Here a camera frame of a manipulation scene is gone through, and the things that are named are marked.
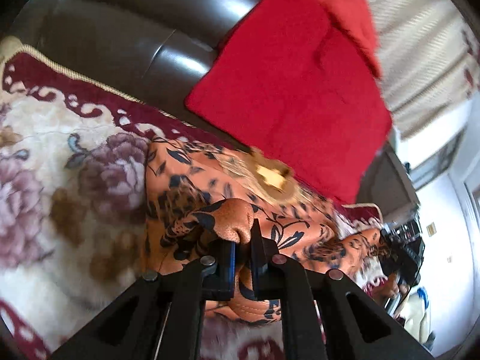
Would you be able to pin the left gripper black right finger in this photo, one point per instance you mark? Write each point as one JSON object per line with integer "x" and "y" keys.
{"x": 325, "y": 316}

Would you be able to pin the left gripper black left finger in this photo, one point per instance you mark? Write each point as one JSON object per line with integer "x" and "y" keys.
{"x": 159, "y": 316}

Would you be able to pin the orange black floral blouse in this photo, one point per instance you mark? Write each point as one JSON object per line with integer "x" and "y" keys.
{"x": 197, "y": 193}

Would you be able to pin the floral plush sofa blanket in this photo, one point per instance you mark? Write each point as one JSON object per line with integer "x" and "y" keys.
{"x": 73, "y": 195}

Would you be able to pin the large red cushion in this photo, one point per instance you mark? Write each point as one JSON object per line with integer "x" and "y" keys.
{"x": 290, "y": 83}

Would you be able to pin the beige dotted curtain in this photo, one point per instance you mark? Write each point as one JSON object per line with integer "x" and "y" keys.
{"x": 429, "y": 59}

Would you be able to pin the small red satin pillow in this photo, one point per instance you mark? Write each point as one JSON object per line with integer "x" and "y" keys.
{"x": 355, "y": 19}

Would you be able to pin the dark brown leather sofa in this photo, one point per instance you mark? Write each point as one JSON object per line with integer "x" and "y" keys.
{"x": 155, "y": 50}

